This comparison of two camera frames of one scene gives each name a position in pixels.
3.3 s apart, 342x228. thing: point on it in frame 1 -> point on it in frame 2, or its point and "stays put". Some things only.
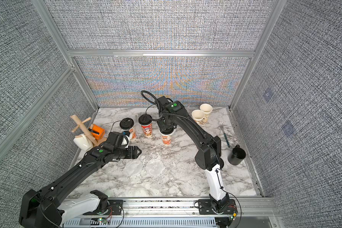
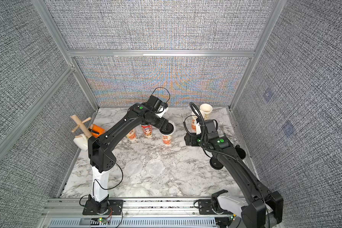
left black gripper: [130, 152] -> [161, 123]
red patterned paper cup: [147, 131] stays put
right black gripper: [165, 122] -> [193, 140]
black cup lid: [167, 131] stays put
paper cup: [166, 138] stays put
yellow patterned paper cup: [132, 137] stays put
